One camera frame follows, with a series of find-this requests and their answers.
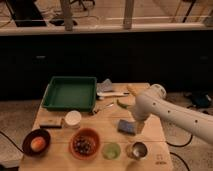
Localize green plastic cup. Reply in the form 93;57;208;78
102;143;121;160

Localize orange fruit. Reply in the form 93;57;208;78
31;137;46;152

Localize black cable left floor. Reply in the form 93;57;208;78
0;130;24;154

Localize blue sponge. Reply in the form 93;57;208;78
117;120;136;135

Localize orange bowl with dark beads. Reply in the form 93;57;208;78
69;128;100;160

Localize wooden block with black base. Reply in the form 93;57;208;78
39;118;62;129

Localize dark brown bowl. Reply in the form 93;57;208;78
22;129;51;156

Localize metal cup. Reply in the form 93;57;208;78
129;142;148;160

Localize grey crumpled cloth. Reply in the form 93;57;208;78
97;79;113;92

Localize white cup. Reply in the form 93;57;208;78
64;110;82;128

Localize metal spoon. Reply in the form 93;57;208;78
92;103;114;115

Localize green plastic tray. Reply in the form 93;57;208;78
42;76;97;112

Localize black cable on floor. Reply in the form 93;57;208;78
165;133;194;171

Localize yellow corn cob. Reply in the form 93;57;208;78
127;84;139;97

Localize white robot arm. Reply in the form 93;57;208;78
129;84;213;145

